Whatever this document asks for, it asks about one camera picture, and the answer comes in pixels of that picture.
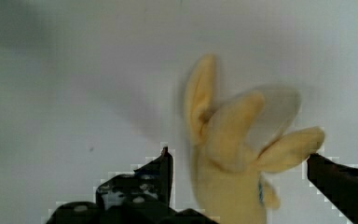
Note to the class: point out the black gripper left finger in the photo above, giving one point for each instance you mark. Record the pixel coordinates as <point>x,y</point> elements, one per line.
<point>154,180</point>

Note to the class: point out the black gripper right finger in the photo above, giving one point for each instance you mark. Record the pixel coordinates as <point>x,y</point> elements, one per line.
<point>337,182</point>

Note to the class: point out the yellow plush peeled banana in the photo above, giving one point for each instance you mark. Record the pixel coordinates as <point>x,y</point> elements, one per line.
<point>236,143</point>

